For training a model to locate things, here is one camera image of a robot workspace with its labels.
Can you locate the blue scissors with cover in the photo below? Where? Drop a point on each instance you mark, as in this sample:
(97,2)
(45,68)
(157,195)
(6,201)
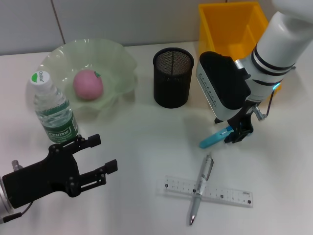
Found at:
(212,140)

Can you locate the green wavy glass fruit plate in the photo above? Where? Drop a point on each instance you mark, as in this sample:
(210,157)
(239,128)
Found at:
(110,68)

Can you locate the clear green-label water bottle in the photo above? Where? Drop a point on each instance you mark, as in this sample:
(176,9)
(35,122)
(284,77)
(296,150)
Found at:
(56,117)

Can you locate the silver ballpoint pen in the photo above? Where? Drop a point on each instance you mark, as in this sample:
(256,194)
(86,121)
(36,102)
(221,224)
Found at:
(196,203)

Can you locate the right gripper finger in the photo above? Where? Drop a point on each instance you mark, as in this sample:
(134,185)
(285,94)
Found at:
(237,137)
(218,121)

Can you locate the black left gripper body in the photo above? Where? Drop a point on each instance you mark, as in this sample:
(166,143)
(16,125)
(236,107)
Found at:
(44,178)

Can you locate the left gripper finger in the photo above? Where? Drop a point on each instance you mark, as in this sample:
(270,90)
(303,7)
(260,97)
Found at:
(97,176)
(83,143)

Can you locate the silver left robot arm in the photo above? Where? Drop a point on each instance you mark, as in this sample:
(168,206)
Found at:
(3,198)

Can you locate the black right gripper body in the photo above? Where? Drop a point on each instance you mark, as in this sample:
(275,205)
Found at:
(244,117)

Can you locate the black mesh pen holder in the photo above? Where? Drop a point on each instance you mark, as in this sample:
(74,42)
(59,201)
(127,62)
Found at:
(171,90)

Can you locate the pink toy peach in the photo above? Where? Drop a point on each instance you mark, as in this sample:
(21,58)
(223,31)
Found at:
(86,85)

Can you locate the yellow plastic bin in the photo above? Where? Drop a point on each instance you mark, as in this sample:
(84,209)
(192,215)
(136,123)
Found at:
(227,24)

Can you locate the transparent plastic ruler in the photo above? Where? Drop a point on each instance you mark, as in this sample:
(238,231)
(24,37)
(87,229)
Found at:
(230,195)

